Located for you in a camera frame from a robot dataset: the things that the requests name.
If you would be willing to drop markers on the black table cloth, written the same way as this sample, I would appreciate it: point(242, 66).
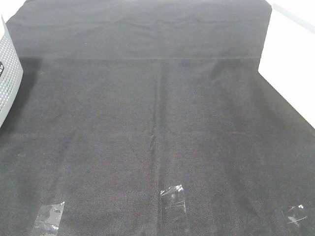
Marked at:
point(121, 99)

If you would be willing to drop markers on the middle clear tape piece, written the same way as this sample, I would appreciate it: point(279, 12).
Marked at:
point(173, 197)

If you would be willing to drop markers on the clear tape piece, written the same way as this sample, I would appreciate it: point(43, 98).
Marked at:
point(173, 197)
point(295, 216)
point(48, 220)

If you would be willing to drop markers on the cream slotted storage box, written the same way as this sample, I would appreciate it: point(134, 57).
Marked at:
point(287, 61)

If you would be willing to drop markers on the left clear tape piece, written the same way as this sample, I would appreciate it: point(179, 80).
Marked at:
point(48, 220)

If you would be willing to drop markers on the grey perforated basket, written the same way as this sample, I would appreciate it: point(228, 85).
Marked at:
point(11, 72)

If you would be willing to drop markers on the right clear tape piece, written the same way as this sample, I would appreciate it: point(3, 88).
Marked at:
point(295, 216)

